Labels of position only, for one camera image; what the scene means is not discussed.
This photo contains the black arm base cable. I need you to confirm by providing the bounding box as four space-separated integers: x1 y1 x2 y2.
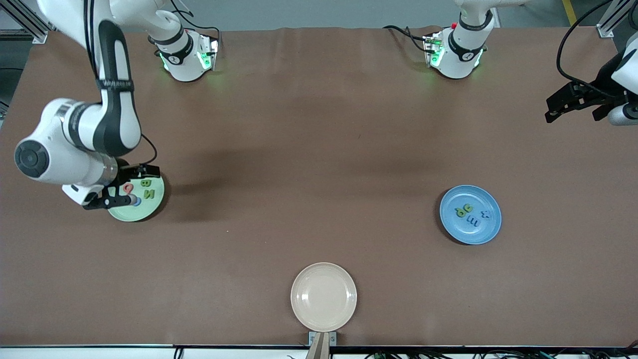
383 24 430 51
169 0 222 50

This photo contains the silver base connector panel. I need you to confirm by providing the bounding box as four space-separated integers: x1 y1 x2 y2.
423 32 444 68
198 36 220 70

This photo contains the aluminium frame profile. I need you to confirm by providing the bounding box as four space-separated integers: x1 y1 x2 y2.
0 0 50 43
596 0 638 38

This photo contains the blue plate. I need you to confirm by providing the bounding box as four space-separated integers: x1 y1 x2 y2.
439 185 502 245

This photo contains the light green plate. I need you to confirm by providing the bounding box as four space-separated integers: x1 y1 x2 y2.
107 172 165 222

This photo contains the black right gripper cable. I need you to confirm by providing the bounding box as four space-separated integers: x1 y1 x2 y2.
140 134 159 168

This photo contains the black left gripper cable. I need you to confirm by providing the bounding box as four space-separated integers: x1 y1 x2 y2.
556 0 617 96

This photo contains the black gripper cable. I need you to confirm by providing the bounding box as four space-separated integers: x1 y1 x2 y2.
140 134 159 168
556 0 617 96

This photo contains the beige plate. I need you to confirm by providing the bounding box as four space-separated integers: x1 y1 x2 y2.
290 262 358 333

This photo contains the grey camera pole bracket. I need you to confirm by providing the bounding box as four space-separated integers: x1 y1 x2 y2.
307 331 337 359

